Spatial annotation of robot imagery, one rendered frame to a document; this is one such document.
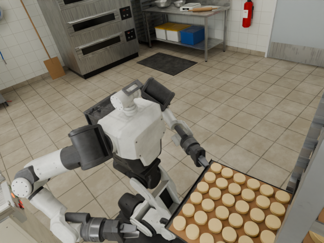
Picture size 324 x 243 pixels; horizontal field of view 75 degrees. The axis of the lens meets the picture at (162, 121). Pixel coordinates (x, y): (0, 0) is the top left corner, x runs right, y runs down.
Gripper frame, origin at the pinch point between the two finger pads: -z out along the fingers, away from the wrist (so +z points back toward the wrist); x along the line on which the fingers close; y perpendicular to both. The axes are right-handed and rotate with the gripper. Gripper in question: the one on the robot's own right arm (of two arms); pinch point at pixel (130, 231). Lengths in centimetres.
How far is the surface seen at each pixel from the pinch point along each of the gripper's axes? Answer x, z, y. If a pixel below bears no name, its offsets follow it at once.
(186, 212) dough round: 1.1, -21.7, 7.6
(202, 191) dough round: 0.9, -28.3, 17.7
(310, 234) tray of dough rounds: 36, -48, -14
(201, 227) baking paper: -0.9, -27.3, 3.0
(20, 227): -23, 70, 9
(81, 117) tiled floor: -96, 150, 208
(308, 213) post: 52, -41, -19
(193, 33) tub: -47, -26, 420
